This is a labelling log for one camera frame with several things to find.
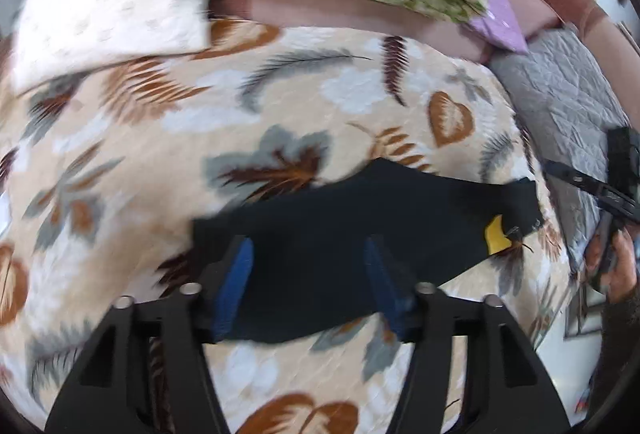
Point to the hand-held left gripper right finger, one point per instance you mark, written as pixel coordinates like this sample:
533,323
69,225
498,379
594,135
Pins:
384,286

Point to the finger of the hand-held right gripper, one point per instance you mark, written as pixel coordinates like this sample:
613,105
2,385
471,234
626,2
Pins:
575,176

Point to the white patterned pillow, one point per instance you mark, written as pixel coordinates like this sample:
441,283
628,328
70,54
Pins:
110,9

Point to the pink bed headboard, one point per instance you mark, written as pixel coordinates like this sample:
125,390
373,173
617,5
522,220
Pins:
325,7

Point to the person's right hand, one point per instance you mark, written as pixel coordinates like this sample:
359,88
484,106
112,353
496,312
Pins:
620,264

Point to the leaf print blanket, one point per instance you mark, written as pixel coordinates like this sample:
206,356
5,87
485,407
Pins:
150,164

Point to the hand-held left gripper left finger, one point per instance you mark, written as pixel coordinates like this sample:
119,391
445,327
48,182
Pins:
234,286

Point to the grey quilted blanket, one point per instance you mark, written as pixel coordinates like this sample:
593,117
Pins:
555,89

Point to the person's right forearm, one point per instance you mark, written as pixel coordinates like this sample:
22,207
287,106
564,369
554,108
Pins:
617,349

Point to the purple floral pillow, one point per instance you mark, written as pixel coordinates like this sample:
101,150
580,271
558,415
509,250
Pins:
495,22

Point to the black pants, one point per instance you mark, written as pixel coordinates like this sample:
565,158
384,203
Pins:
320,224

